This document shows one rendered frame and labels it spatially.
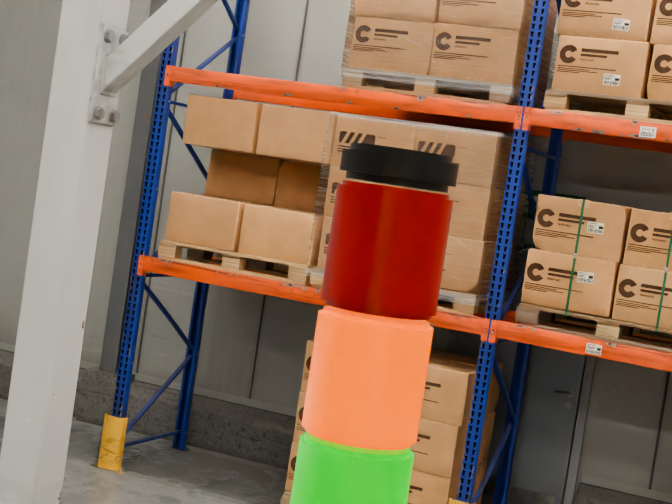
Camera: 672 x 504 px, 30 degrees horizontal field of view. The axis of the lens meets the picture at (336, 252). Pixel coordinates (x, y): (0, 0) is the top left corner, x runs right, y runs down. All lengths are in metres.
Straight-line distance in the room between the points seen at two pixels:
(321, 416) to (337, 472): 0.02
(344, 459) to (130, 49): 2.56
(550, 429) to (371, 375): 9.09
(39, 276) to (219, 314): 7.52
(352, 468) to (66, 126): 2.59
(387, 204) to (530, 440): 9.15
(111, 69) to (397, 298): 2.57
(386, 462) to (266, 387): 9.90
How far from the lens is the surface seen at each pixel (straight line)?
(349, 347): 0.52
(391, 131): 8.54
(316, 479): 0.53
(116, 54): 3.06
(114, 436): 9.47
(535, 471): 9.67
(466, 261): 8.33
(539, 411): 9.60
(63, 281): 3.07
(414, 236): 0.51
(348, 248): 0.52
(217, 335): 10.60
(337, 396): 0.52
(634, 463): 9.58
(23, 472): 3.17
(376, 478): 0.52
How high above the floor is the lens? 2.32
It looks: 3 degrees down
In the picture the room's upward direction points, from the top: 8 degrees clockwise
